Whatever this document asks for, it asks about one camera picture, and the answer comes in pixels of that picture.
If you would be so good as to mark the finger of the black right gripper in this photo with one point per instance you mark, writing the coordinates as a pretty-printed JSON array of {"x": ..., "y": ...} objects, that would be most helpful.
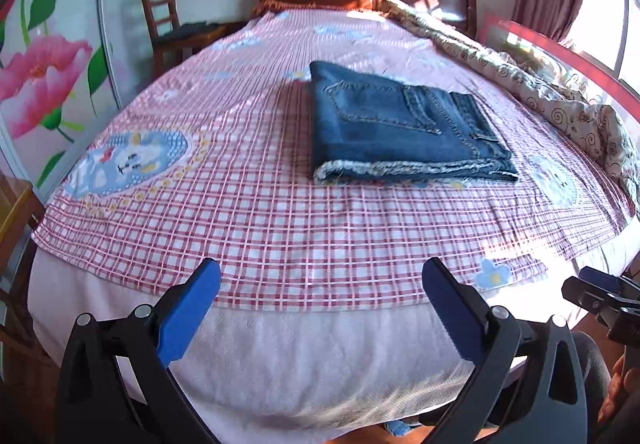
[
  {"x": 619, "y": 285},
  {"x": 590, "y": 298}
]

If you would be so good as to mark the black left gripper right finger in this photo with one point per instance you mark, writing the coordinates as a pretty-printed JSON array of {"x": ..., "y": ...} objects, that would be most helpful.
[{"x": 548, "y": 405}]

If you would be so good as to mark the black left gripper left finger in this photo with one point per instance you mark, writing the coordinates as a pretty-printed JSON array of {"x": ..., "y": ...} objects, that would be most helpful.
[{"x": 115, "y": 384}]

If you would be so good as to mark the blue denim jeans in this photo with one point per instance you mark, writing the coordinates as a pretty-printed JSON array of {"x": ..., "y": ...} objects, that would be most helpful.
[{"x": 370, "y": 128}]

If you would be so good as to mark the dark clothing on chair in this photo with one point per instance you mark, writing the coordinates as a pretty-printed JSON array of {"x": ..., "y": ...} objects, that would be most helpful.
[{"x": 187, "y": 30}]

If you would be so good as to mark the person's right hand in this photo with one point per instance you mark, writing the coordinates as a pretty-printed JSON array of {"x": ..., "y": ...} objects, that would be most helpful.
[{"x": 619, "y": 391}]

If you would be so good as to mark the floral swirl quilt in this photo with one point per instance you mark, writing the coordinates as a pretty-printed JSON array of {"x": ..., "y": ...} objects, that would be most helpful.
[{"x": 595, "y": 128}]

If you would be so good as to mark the wooden side table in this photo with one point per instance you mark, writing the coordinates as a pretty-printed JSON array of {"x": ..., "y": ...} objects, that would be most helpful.
[{"x": 20, "y": 208}]

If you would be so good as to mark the pink checkered bed sheet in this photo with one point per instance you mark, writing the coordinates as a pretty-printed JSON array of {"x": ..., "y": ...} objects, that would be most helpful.
[{"x": 213, "y": 160}]

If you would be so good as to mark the floral wardrobe sliding doors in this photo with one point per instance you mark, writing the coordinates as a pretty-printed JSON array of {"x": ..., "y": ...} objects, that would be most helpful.
[{"x": 67, "y": 68}]

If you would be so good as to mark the wooden chair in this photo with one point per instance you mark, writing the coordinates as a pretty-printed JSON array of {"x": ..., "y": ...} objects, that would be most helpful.
[{"x": 161, "y": 17}]

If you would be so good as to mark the red bed guard rail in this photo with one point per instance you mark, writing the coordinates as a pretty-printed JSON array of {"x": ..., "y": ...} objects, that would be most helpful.
[{"x": 623, "y": 96}]

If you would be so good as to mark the window with dark frame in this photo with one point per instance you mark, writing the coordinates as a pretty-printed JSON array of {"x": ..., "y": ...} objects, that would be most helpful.
[{"x": 607, "y": 32}]

